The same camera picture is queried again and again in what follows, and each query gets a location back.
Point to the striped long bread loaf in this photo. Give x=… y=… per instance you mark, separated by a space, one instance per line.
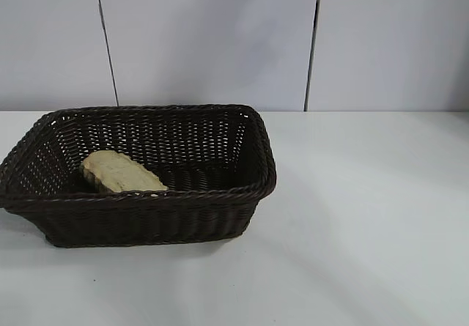
x=121 y=174

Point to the dark brown wicker basket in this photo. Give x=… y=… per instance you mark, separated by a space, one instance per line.
x=146 y=219

